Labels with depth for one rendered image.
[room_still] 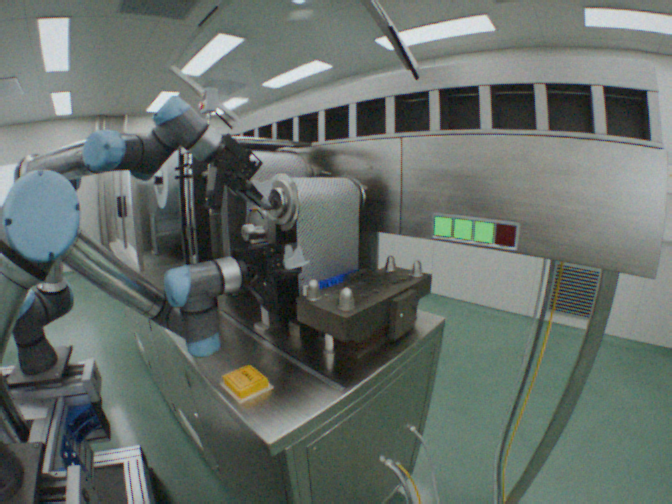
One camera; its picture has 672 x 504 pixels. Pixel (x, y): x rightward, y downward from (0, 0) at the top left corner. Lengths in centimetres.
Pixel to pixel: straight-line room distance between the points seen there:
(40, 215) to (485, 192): 88
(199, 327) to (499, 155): 79
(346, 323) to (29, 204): 58
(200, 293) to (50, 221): 32
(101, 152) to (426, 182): 78
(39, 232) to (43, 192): 5
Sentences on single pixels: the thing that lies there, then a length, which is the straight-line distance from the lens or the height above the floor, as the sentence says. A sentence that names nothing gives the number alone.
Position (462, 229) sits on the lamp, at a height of 118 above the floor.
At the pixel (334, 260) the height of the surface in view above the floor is 108.
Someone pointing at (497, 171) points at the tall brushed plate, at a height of 134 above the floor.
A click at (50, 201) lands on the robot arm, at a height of 130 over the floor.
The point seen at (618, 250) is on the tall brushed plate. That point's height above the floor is 119.
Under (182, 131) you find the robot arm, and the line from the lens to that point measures 66.
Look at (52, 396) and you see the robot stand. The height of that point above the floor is 73.
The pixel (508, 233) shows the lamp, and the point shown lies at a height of 119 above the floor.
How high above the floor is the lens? 130
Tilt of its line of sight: 13 degrees down
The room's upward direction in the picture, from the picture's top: straight up
